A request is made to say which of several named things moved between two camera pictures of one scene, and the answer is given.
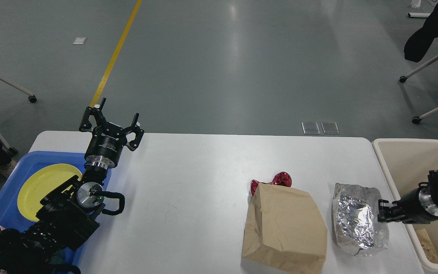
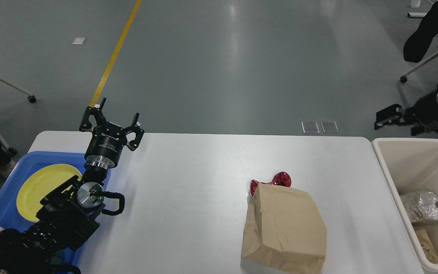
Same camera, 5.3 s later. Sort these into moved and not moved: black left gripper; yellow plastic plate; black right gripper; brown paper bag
Moved: black right gripper
Not moved: yellow plastic plate; brown paper bag; black left gripper
